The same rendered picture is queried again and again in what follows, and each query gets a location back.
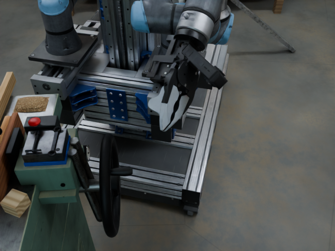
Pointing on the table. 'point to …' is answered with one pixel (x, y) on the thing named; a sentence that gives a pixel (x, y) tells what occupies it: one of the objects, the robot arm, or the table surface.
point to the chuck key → (35, 143)
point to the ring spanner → (54, 141)
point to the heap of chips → (31, 104)
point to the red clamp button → (34, 121)
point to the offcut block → (15, 202)
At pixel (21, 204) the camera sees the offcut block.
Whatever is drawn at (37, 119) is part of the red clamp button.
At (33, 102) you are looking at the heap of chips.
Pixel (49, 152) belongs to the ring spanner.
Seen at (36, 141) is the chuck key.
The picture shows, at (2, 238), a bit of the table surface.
